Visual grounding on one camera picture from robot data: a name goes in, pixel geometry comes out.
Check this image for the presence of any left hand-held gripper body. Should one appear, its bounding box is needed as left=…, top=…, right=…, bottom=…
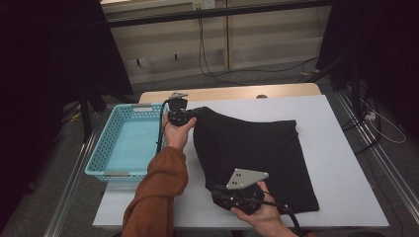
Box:
left=167, top=92, right=196, bottom=128

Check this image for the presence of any black cable bundle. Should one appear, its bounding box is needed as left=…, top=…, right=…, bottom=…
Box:
left=340, top=95, right=383, bottom=156

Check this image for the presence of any black metal bar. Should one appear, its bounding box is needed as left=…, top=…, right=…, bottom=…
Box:
left=107, top=0, right=334, bottom=29

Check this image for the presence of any white wall socket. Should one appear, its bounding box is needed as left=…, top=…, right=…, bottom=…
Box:
left=192, top=0, right=215, bottom=10

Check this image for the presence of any black tank top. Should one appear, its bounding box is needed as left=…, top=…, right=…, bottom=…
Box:
left=192, top=106, right=320, bottom=215

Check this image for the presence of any aluminium floor rail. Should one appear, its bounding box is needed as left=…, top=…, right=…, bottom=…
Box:
left=43, top=108, right=100, bottom=237
left=335, top=90, right=419, bottom=225

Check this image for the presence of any person's left hand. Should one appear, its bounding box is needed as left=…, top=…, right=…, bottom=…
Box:
left=162, top=112, right=198, bottom=151

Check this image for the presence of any white cable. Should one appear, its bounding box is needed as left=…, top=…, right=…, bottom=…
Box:
left=360, top=98, right=407, bottom=145

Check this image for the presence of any person's right hand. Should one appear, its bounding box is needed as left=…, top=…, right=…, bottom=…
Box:
left=230, top=181, right=285, bottom=233

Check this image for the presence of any black floor cable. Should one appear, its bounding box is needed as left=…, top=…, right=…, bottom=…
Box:
left=198, top=18, right=246, bottom=87
left=200, top=18, right=320, bottom=80

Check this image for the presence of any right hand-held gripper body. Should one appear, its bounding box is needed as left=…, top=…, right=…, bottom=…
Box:
left=213, top=168, right=270, bottom=216

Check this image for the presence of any beige cabinet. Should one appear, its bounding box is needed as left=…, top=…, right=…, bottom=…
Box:
left=100, top=0, right=332, bottom=85

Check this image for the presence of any right hand-held gripper cable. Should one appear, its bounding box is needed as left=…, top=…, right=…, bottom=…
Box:
left=253, top=197, right=302, bottom=237

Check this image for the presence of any white table cover sheet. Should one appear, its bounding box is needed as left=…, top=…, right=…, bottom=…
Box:
left=92, top=94, right=390, bottom=229

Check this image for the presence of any black metal stand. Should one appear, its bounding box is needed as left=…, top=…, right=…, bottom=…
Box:
left=77, top=85, right=139, bottom=144
left=302, top=53, right=364, bottom=117

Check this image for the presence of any black curtain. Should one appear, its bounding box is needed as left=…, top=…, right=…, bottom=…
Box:
left=0, top=0, right=134, bottom=225
left=317, top=0, right=419, bottom=139

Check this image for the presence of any yellow cable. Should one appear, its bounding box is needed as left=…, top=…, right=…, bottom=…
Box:
left=67, top=110, right=83, bottom=123

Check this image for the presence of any small wooden piece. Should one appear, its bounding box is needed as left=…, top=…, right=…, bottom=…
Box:
left=300, top=67, right=321, bottom=77

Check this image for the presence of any light blue plastic basket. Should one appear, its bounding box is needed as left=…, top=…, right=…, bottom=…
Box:
left=84, top=103, right=171, bottom=184

